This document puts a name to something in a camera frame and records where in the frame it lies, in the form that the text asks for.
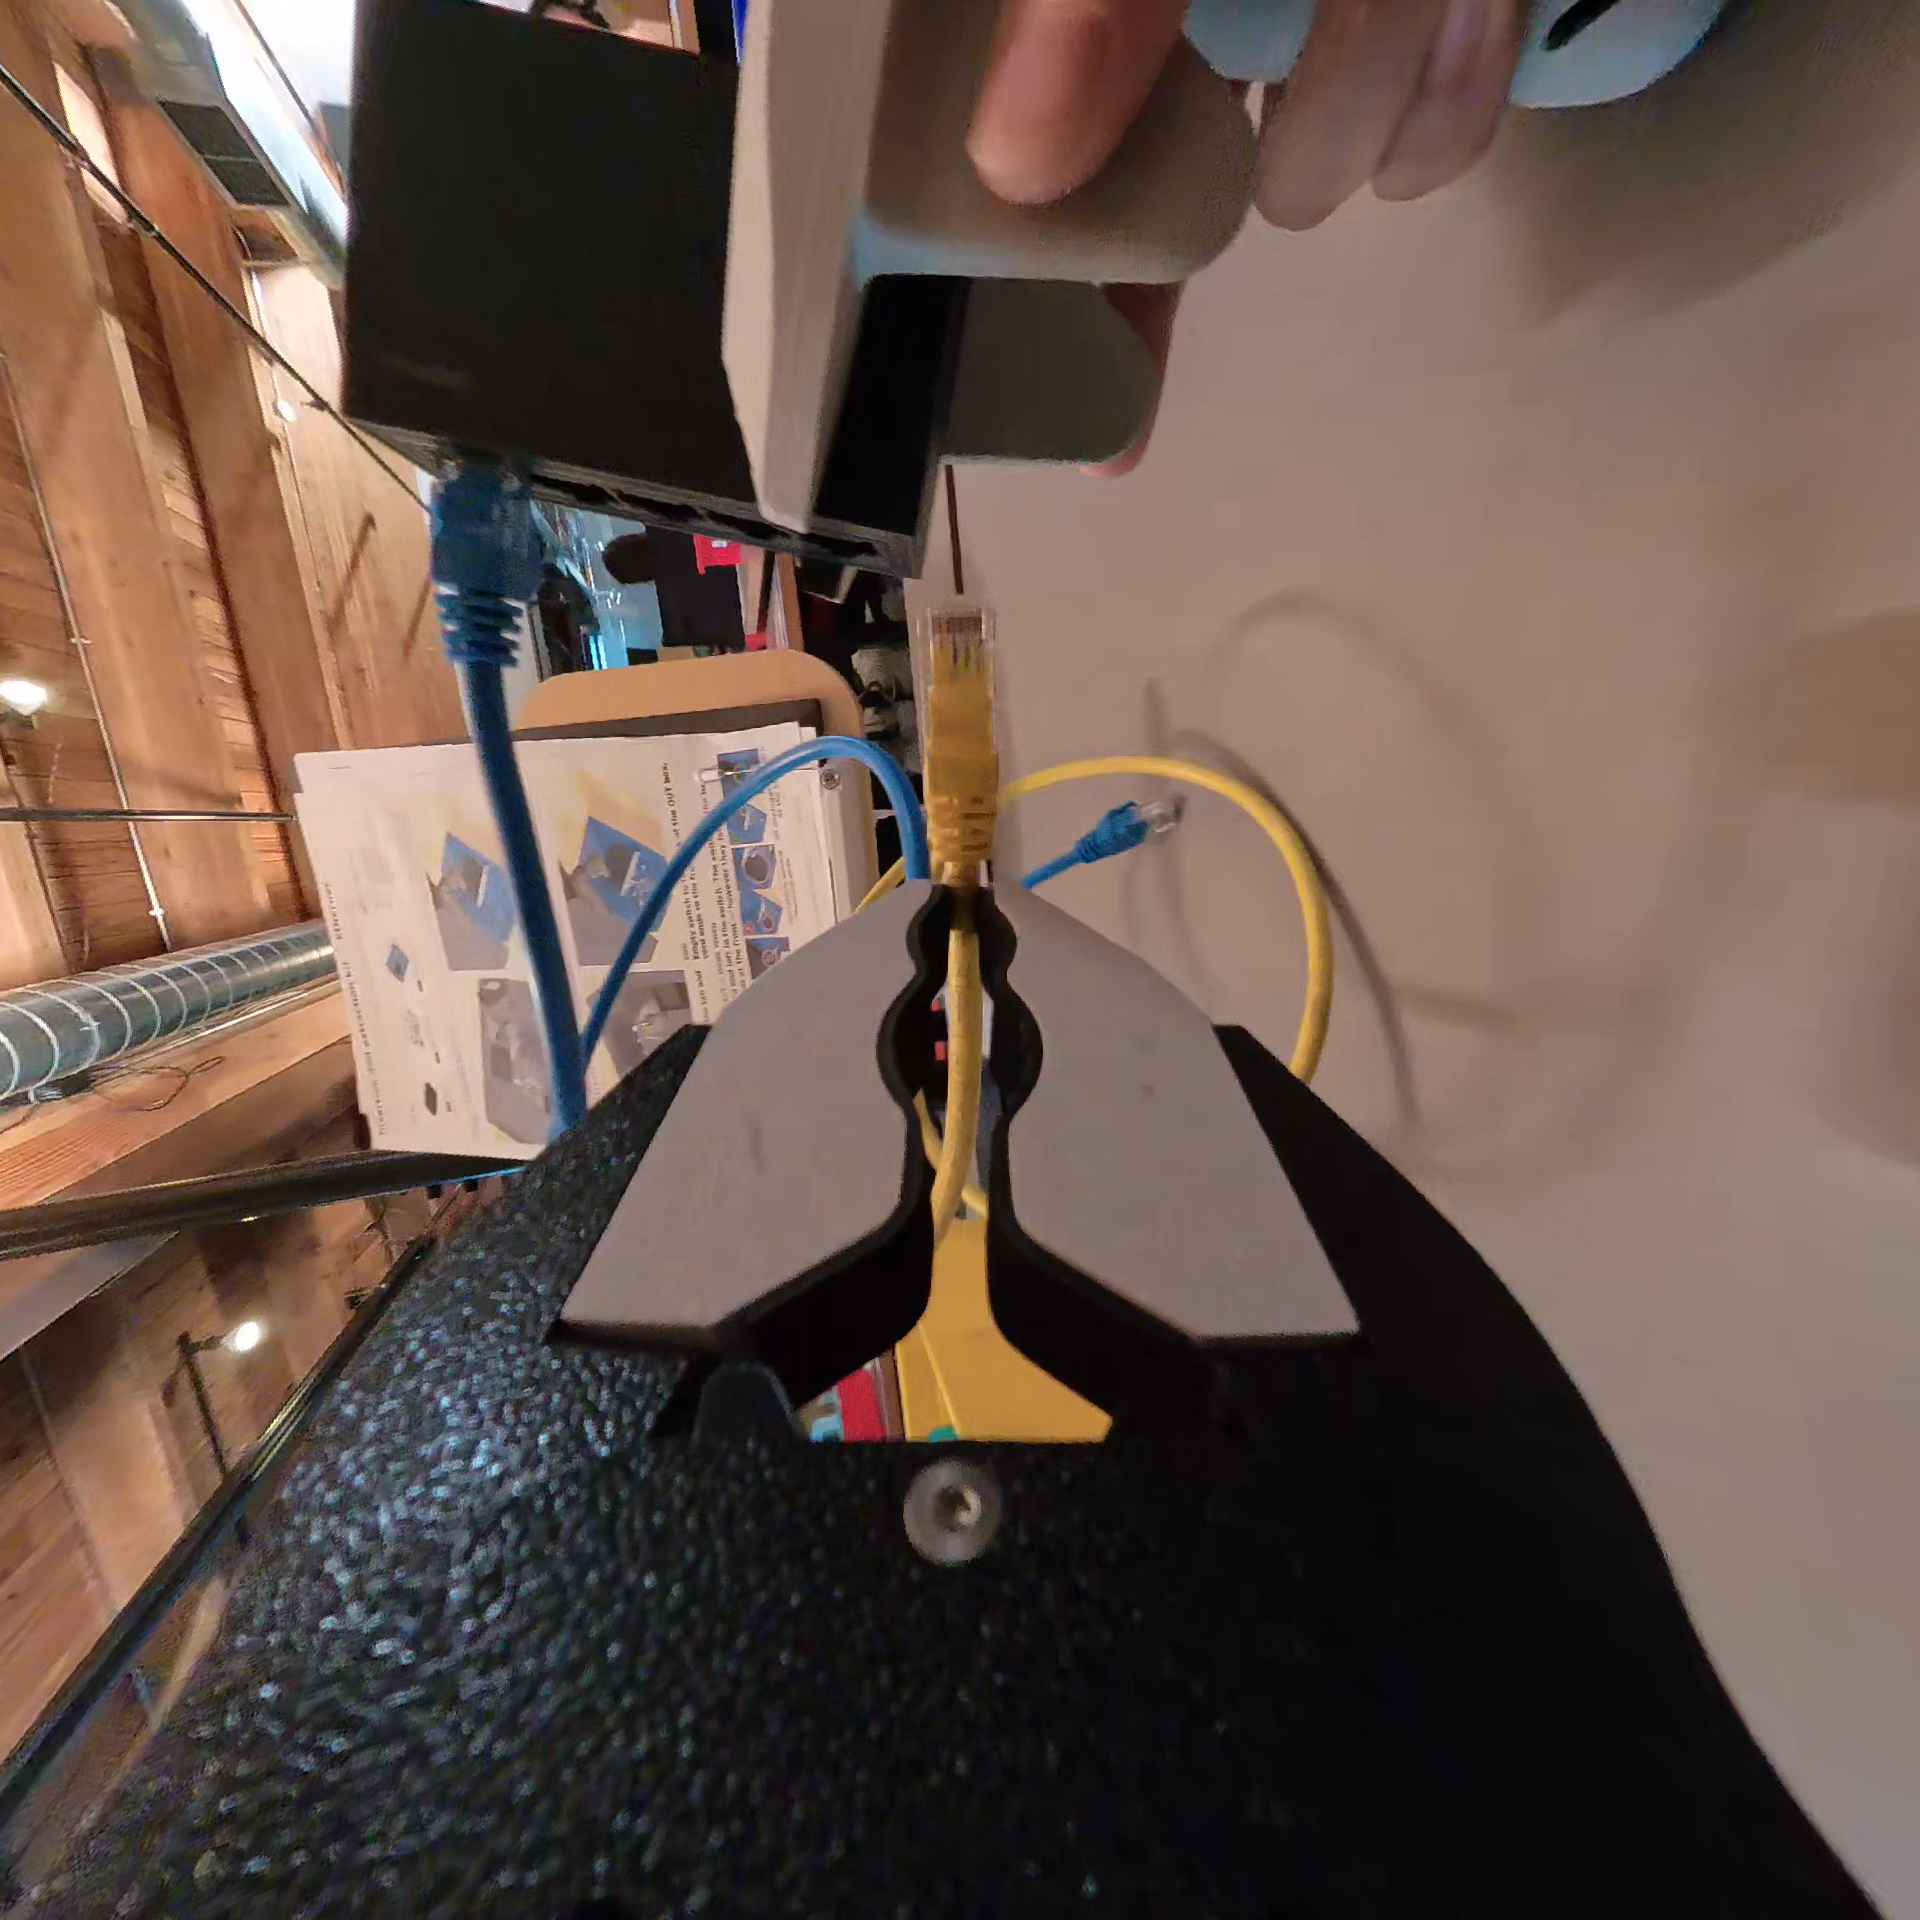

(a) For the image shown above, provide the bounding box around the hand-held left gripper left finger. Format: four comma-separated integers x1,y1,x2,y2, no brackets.
558,881,954,1402

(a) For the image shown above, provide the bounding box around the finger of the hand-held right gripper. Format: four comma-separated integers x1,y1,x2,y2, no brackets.
935,276,1175,470
724,0,1257,530

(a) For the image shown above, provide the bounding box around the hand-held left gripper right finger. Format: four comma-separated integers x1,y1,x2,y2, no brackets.
982,881,1362,1426

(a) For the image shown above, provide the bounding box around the black network switch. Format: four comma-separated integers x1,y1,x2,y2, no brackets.
343,0,962,580

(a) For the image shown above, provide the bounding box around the blue ethernet cable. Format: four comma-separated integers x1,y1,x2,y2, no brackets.
427,465,1186,1141

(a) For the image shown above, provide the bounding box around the yellow ethernet cable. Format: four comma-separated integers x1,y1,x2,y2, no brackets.
857,599,1337,1221

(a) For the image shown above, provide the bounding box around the person's right hand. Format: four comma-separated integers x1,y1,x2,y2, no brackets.
968,0,1517,479

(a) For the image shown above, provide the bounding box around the yellow plastic bin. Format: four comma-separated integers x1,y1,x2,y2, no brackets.
895,1261,1116,1446

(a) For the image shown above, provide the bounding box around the printed instruction sheet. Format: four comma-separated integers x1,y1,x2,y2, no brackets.
292,729,858,1161

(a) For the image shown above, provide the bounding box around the wooden display board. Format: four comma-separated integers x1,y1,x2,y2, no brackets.
516,647,865,744

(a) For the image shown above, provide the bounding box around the silver ventilation duct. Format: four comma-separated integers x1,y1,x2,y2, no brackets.
0,920,340,1104

